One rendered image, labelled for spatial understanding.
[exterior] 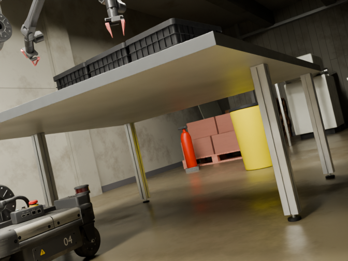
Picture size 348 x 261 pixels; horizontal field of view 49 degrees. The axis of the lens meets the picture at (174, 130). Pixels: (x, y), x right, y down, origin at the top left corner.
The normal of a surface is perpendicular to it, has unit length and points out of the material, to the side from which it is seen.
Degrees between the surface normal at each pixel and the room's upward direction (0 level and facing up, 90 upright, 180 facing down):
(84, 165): 90
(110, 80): 90
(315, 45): 90
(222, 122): 90
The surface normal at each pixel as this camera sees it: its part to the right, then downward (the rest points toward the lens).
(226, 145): -0.44, 0.07
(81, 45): 0.83, -0.21
